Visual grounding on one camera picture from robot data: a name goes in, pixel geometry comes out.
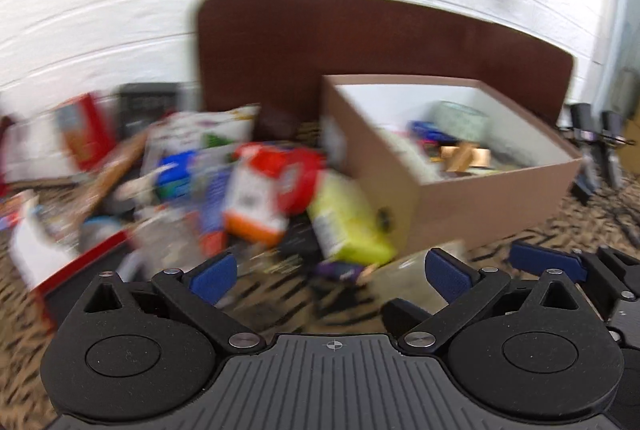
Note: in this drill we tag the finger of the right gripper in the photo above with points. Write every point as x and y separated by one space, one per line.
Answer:
606 276

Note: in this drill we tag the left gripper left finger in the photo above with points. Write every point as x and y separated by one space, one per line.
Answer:
193 296

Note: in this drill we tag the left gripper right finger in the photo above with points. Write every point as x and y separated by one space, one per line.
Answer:
470 295

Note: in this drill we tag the clear plastic container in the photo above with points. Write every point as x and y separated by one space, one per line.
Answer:
405 278

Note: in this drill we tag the blue packet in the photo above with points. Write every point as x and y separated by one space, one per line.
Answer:
175 181

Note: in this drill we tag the black device on stand right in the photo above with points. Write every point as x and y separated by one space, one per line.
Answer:
611 140

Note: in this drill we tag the brown cardboard box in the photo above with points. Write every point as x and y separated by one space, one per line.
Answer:
361 117

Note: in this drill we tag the red white orange carton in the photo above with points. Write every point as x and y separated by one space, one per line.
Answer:
268 185

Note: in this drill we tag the yellow green snack packet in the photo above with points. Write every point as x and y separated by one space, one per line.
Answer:
345 225

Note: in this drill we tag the red white flat box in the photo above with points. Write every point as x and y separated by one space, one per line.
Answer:
58 274

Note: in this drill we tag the floral white pouch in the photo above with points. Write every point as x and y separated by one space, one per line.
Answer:
183 132

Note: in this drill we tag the pale green patterned tin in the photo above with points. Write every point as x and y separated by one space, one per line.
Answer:
460 121

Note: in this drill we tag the dark brown wooden board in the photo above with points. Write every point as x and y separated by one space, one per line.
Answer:
275 52

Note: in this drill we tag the red box by wall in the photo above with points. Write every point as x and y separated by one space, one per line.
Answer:
85 130

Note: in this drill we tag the black box by wall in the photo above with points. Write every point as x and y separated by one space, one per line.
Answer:
140 104

